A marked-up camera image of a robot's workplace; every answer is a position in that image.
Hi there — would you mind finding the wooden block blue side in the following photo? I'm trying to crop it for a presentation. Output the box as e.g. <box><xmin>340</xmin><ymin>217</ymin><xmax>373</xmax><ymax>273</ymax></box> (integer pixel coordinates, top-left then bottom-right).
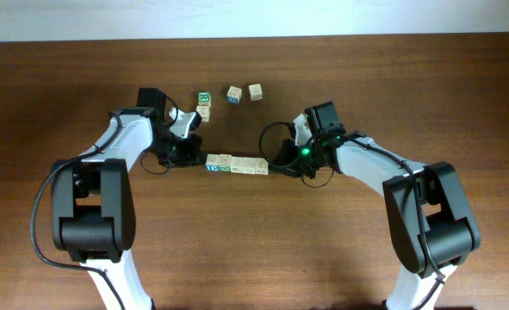
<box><xmin>205</xmin><ymin>154</ymin><xmax>220</xmax><ymax>171</ymax></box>

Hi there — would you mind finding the wooden block green side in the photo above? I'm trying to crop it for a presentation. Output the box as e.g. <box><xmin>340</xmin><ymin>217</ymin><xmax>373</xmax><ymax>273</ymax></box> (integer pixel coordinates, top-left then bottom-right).
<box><xmin>218</xmin><ymin>154</ymin><xmax>233</xmax><ymax>172</ymax></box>

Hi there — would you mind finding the small wooden block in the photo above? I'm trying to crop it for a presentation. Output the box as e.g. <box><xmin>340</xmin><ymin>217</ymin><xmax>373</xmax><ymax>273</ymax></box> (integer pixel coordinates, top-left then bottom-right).
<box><xmin>255</xmin><ymin>158</ymin><xmax>269</xmax><ymax>175</ymax></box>

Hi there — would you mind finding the plain wooden block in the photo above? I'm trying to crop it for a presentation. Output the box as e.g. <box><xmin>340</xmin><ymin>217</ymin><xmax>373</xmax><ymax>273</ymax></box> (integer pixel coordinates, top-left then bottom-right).
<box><xmin>230</xmin><ymin>156</ymin><xmax>244</xmax><ymax>174</ymax></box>
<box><xmin>249</xmin><ymin>84</ymin><xmax>263</xmax><ymax>101</ymax></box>

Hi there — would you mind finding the wooden block blue edge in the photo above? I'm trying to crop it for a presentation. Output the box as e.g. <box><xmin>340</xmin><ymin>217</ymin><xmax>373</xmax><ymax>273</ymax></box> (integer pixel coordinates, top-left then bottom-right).
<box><xmin>241</xmin><ymin>157</ymin><xmax>257</xmax><ymax>175</ymax></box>

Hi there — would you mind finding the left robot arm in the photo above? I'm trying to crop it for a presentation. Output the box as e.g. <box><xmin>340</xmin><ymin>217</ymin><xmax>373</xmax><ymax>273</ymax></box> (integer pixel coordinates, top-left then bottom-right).
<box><xmin>52</xmin><ymin>88</ymin><xmax>205</xmax><ymax>309</ymax></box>

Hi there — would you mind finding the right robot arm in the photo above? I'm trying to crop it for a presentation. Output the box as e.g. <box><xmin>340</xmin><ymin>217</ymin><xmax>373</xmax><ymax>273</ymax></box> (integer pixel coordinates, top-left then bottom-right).
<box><xmin>269</xmin><ymin>102</ymin><xmax>481</xmax><ymax>309</ymax></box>

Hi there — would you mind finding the wooden block beige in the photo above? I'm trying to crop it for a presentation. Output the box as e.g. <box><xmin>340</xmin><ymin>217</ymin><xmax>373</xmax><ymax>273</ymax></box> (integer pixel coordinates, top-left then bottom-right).
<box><xmin>196</xmin><ymin>105</ymin><xmax>210</xmax><ymax>122</ymax></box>

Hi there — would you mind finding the wooden block green R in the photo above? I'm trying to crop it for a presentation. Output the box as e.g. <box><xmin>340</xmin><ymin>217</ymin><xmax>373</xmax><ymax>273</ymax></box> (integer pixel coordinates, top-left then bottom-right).
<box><xmin>197</xmin><ymin>91</ymin><xmax>212</xmax><ymax>108</ymax></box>

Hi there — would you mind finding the wooden block blue face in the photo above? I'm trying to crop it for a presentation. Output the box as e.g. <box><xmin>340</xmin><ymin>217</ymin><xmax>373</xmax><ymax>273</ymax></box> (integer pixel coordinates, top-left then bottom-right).
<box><xmin>227</xmin><ymin>86</ymin><xmax>242</xmax><ymax>104</ymax></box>

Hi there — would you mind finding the plain wooden block top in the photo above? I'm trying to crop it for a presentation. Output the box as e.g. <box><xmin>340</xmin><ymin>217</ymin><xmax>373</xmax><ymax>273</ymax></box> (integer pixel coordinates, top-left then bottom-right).
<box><xmin>249</xmin><ymin>84</ymin><xmax>263</xmax><ymax>101</ymax></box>

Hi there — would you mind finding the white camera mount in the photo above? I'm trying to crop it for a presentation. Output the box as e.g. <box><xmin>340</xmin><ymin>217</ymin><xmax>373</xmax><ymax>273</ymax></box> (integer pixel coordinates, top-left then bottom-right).
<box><xmin>293</xmin><ymin>114</ymin><xmax>312</xmax><ymax>146</ymax></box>
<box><xmin>169</xmin><ymin>108</ymin><xmax>202</xmax><ymax>140</ymax></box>

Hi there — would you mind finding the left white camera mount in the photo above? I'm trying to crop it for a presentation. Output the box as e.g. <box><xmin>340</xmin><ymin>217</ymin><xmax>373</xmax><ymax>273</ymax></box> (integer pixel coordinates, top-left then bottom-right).
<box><xmin>169</xmin><ymin>108</ymin><xmax>202</xmax><ymax>140</ymax></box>

